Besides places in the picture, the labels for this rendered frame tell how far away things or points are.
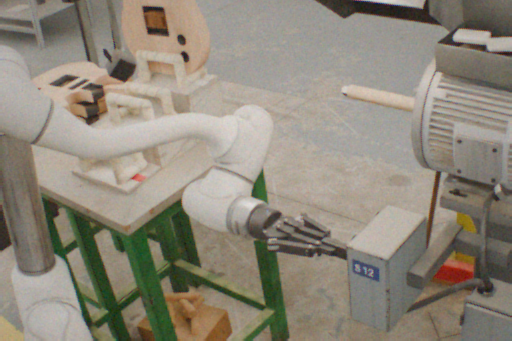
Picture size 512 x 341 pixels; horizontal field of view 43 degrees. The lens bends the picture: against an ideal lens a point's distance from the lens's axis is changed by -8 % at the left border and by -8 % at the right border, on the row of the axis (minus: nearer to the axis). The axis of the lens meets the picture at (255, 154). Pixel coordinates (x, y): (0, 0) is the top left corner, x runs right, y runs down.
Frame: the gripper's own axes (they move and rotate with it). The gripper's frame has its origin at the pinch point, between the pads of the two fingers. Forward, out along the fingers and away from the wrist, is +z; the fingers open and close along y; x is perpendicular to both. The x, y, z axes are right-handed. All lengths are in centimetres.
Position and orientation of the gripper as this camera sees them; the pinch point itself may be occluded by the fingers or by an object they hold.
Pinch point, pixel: (337, 249)
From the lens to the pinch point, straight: 138.8
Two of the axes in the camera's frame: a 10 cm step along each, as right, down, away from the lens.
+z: 7.6, 2.2, -6.1
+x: -1.4, -8.6, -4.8
